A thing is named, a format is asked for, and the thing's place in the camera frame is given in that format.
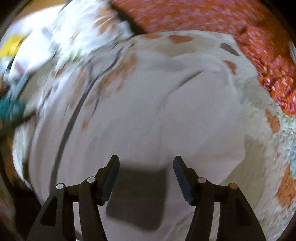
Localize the pale pink floral cardigan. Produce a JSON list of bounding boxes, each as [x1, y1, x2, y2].
[[28, 44, 245, 240]]

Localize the yellow plastic bag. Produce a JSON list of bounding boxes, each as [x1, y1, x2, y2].
[[0, 35, 25, 58]]

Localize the orange floral bed sheet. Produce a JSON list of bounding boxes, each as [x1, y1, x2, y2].
[[234, 16, 295, 116]]

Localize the patchwork heart quilt bedspread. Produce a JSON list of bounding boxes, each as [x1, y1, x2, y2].
[[0, 29, 296, 241]]

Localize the teal plastic basket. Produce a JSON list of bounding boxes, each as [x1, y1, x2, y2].
[[0, 97, 25, 127]]

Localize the white floral pillow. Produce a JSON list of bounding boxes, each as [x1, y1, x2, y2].
[[2, 1, 132, 83]]

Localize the orange floral pillow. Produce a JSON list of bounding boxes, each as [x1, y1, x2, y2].
[[111, 0, 263, 34]]

